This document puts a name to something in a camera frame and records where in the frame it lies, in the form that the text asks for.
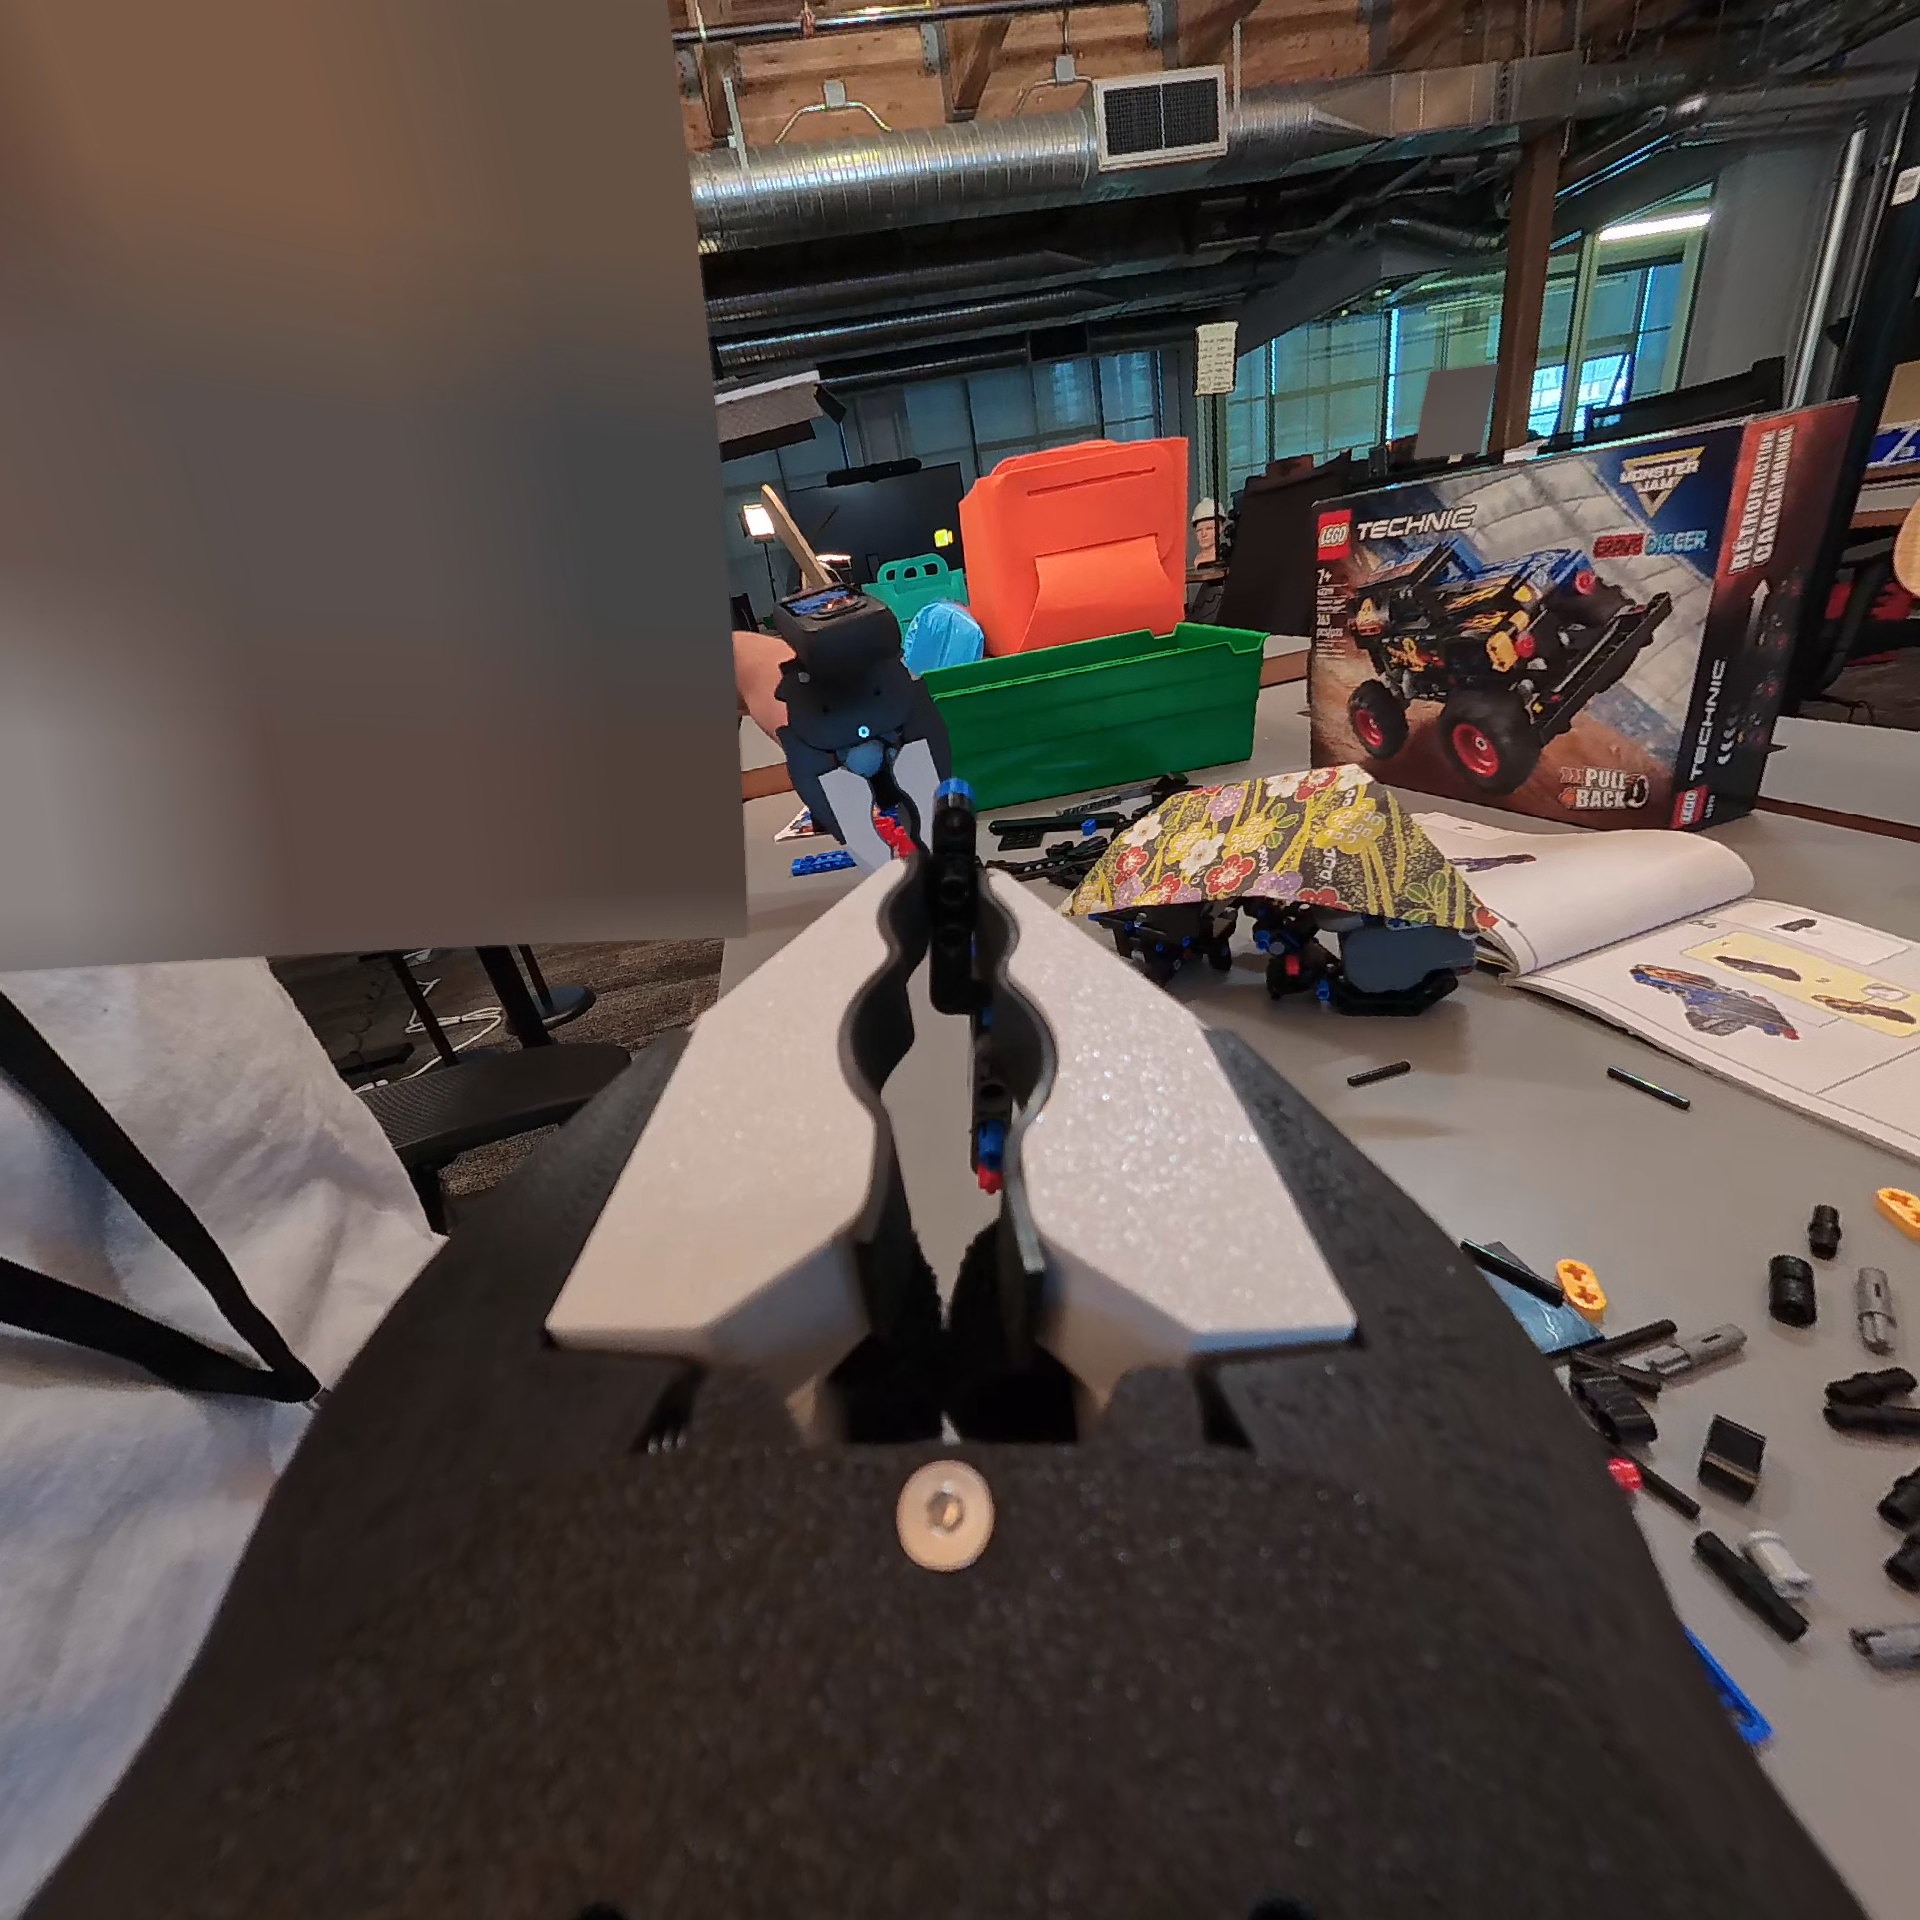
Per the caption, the green tote bag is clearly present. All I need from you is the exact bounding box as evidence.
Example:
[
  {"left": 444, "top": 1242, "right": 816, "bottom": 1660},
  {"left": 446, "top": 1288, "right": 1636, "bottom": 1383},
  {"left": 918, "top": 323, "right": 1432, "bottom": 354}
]
[{"left": 867, "top": 551, "right": 972, "bottom": 630}]

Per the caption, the partly built lego chassis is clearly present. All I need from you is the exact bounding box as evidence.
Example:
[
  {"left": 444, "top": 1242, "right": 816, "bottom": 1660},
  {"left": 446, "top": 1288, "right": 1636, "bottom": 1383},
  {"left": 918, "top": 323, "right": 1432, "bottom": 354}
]
[{"left": 1091, "top": 891, "right": 1481, "bottom": 1023}]

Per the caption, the person's white shirt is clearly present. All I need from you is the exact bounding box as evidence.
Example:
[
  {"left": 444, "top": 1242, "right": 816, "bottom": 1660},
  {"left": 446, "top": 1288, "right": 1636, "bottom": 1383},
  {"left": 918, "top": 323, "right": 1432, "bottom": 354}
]
[{"left": 0, "top": 961, "right": 454, "bottom": 1899}]

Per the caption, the spread of black lego beams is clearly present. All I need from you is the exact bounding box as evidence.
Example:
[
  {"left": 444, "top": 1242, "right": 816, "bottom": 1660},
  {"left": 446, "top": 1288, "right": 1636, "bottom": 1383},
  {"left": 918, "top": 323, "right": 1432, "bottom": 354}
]
[{"left": 983, "top": 769, "right": 1199, "bottom": 890}]

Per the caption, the silver ventilation duct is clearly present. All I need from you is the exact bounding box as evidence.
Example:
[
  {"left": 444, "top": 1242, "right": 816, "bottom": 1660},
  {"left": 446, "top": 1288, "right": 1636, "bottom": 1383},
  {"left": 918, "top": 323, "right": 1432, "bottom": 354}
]
[{"left": 688, "top": 60, "right": 1518, "bottom": 255}]

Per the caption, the black shoulder strap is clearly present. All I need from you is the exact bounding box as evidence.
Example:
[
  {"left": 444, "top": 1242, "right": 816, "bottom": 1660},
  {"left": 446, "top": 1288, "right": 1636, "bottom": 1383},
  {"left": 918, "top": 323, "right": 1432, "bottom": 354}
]
[{"left": 0, "top": 991, "right": 326, "bottom": 1408}]

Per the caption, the black monitor screen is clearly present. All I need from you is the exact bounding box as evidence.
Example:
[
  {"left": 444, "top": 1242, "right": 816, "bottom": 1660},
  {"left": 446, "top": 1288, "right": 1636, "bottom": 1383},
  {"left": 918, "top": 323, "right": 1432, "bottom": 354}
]
[{"left": 784, "top": 463, "right": 970, "bottom": 591}]

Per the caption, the lego set box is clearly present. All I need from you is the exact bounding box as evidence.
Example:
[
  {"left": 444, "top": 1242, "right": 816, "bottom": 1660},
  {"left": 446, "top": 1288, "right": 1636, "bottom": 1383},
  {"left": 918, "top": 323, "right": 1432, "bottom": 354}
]
[{"left": 1307, "top": 393, "right": 1866, "bottom": 834}]

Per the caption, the black blue lego assembly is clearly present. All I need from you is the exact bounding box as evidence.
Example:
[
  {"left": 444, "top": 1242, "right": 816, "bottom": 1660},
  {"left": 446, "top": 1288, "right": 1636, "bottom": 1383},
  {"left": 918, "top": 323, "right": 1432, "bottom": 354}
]
[{"left": 927, "top": 775, "right": 1051, "bottom": 1203}]

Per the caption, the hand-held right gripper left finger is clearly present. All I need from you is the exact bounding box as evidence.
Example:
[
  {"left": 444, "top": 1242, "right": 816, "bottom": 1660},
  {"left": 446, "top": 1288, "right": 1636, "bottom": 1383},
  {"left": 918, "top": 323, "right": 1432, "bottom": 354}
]
[{"left": 544, "top": 858, "right": 947, "bottom": 1446}]

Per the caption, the instruction booklet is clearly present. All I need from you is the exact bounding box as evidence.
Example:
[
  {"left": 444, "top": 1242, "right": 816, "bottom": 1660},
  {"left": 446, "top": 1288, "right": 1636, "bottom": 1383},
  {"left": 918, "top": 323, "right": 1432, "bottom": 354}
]
[{"left": 1410, "top": 810, "right": 1920, "bottom": 1168}]

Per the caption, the green plastic bin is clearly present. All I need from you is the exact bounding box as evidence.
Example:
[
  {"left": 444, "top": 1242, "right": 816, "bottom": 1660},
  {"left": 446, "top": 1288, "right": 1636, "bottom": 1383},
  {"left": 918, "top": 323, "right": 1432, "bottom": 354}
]
[{"left": 920, "top": 622, "right": 1274, "bottom": 816}]

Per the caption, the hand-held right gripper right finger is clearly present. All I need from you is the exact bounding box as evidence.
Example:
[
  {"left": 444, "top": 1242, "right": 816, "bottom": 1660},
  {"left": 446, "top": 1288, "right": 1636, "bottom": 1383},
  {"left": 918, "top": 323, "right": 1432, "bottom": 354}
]
[{"left": 959, "top": 872, "right": 1363, "bottom": 1443}]

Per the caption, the floral patterned paper sheet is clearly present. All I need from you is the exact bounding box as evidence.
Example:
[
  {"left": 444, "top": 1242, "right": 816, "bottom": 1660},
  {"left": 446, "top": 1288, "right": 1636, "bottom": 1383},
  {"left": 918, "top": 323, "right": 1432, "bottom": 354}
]
[{"left": 1060, "top": 761, "right": 1502, "bottom": 939}]

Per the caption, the orange plastic bin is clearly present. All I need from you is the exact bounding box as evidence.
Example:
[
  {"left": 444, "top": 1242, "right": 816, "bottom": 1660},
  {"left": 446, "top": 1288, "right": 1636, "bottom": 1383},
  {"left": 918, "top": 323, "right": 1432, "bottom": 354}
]
[{"left": 959, "top": 435, "right": 1193, "bottom": 658}]

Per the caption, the pile of small lego pieces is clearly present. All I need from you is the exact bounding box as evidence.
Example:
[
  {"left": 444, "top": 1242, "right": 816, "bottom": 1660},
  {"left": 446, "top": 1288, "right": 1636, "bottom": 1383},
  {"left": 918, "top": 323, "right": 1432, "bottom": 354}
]
[{"left": 1458, "top": 1182, "right": 1920, "bottom": 1753}]

